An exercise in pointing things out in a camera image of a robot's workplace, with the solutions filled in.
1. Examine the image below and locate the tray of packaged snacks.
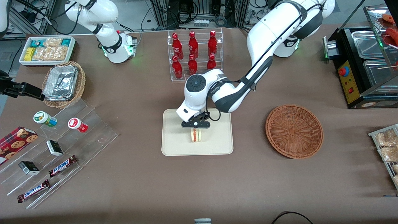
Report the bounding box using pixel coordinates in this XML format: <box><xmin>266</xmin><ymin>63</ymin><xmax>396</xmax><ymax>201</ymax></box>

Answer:
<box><xmin>368</xmin><ymin>124</ymin><xmax>398</xmax><ymax>191</ymax></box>

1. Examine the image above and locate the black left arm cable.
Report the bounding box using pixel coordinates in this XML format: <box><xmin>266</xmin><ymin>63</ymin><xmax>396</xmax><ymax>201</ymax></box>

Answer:
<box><xmin>205</xmin><ymin>2</ymin><xmax>322</xmax><ymax>122</ymax></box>

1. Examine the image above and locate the clear bag of crackers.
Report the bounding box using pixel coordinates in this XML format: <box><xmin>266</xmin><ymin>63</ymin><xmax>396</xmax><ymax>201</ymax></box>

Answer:
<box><xmin>44</xmin><ymin>38</ymin><xmax>63</xmax><ymax>48</ymax></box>
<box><xmin>32</xmin><ymin>46</ymin><xmax>68</xmax><ymax>61</ymax></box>

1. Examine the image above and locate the black looped table cable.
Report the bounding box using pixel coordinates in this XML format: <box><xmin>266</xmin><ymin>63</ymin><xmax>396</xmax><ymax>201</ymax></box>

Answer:
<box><xmin>271</xmin><ymin>211</ymin><xmax>314</xmax><ymax>224</ymax></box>

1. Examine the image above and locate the red chocolate cookie box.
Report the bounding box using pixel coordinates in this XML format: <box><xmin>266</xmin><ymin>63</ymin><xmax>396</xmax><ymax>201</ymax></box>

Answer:
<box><xmin>0</xmin><ymin>126</ymin><xmax>39</xmax><ymax>166</ymax></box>

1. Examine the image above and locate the aluminium frame shelf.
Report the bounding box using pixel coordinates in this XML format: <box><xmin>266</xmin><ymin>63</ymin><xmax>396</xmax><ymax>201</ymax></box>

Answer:
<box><xmin>9</xmin><ymin>0</ymin><xmax>57</xmax><ymax>36</ymax></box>

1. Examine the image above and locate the silver foil container stack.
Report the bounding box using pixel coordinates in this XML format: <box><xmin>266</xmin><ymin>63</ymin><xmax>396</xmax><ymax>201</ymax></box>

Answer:
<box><xmin>42</xmin><ymin>65</ymin><xmax>78</xmax><ymax>101</ymax></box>

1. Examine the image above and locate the metal equipment cabinet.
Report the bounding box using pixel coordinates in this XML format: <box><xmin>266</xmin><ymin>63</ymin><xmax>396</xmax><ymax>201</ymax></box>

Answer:
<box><xmin>151</xmin><ymin>0</ymin><xmax>251</xmax><ymax>29</ymax></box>

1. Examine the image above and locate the white rectangular snack bin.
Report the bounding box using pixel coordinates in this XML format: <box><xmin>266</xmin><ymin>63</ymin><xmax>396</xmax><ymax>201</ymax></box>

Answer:
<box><xmin>19</xmin><ymin>36</ymin><xmax>76</xmax><ymax>67</ymax></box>

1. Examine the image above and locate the cream plastic tray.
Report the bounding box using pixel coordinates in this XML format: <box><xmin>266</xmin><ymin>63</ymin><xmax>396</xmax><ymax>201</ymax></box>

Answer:
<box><xmin>161</xmin><ymin>107</ymin><xmax>234</xmax><ymax>156</ymax></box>

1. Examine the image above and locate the black food warmer machine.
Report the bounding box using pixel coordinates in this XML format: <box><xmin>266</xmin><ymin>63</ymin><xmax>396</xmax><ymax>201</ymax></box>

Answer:
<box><xmin>322</xmin><ymin>0</ymin><xmax>398</xmax><ymax>109</ymax></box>

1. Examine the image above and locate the green lid snack cup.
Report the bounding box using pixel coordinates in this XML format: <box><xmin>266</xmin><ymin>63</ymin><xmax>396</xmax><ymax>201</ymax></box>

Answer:
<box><xmin>33</xmin><ymin>111</ymin><xmax>58</xmax><ymax>128</ymax></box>

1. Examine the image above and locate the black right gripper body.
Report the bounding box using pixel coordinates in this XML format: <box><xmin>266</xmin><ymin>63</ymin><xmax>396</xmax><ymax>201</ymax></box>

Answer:
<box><xmin>0</xmin><ymin>70</ymin><xmax>15</xmax><ymax>97</ymax></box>

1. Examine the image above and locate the round brown wicker basket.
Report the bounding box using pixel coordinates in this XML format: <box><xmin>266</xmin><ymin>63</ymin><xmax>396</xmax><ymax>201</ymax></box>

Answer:
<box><xmin>265</xmin><ymin>104</ymin><xmax>324</xmax><ymax>159</ymax></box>

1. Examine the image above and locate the red lid snack cup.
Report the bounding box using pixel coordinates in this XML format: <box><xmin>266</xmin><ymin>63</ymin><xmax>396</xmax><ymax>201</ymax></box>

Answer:
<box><xmin>68</xmin><ymin>117</ymin><xmax>88</xmax><ymax>133</ymax></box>

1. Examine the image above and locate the triangular sandwich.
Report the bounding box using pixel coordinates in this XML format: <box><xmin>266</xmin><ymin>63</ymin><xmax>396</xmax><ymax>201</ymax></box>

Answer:
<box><xmin>190</xmin><ymin>128</ymin><xmax>203</xmax><ymax>143</ymax></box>

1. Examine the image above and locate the snickers chocolate bar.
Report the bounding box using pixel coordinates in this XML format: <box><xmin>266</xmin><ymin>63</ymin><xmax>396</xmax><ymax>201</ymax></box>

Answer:
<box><xmin>17</xmin><ymin>180</ymin><xmax>51</xmax><ymax>203</ymax></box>
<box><xmin>49</xmin><ymin>155</ymin><xmax>78</xmax><ymax>178</ymax></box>

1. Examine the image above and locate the small black carton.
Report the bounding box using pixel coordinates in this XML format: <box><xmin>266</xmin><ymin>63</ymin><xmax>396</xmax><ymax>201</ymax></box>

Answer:
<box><xmin>18</xmin><ymin>161</ymin><xmax>40</xmax><ymax>175</ymax></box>
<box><xmin>46</xmin><ymin>140</ymin><xmax>64</xmax><ymax>156</ymax></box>

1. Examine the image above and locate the clear acrylic bottle rack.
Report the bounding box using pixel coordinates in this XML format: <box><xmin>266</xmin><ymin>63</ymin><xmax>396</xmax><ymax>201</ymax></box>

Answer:
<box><xmin>167</xmin><ymin>28</ymin><xmax>224</xmax><ymax>82</ymax></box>

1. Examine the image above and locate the light wicker basket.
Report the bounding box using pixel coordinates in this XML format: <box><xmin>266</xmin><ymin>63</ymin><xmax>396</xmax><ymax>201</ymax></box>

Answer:
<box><xmin>42</xmin><ymin>61</ymin><xmax>86</xmax><ymax>109</ymax></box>

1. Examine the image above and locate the steel warmer pan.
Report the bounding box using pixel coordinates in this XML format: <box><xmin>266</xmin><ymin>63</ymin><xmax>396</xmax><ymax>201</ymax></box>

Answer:
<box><xmin>351</xmin><ymin>30</ymin><xmax>386</xmax><ymax>59</ymax></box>
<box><xmin>363</xmin><ymin>58</ymin><xmax>398</xmax><ymax>88</ymax></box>

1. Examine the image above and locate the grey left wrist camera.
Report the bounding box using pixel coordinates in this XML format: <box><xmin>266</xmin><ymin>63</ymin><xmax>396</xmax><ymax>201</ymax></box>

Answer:
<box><xmin>181</xmin><ymin>120</ymin><xmax>211</xmax><ymax>129</ymax></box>

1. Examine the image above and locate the clear acrylic stepped display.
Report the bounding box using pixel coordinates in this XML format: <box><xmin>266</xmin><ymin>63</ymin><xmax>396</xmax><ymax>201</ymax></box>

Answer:
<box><xmin>0</xmin><ymin>99</ymin><xmax>119</xmax><ymax>210</ymax></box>

